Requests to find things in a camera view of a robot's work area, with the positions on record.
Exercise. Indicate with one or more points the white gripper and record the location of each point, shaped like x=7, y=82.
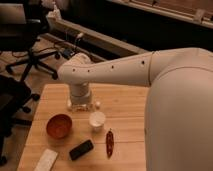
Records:
x=80, y=94

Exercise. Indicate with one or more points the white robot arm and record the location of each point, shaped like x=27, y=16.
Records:
x=179, y=106

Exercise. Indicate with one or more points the red-brown ceramic bowl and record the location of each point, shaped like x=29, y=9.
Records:
x=59, y=126

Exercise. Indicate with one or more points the red chili pepper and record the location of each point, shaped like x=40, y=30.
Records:
x=109, y=143

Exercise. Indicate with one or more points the black rectangular remote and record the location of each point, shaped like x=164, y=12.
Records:
x=81, y=149

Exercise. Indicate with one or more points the white rectangular block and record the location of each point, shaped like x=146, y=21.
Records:
x=46, y=160

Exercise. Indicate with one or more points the dark chair at left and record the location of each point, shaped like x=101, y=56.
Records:
x=13, y=96

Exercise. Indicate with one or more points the long wooden baseboard beam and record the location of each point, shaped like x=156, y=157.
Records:
x=94, y=38

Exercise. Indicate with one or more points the black office chair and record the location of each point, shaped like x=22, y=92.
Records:
x=21, y=22

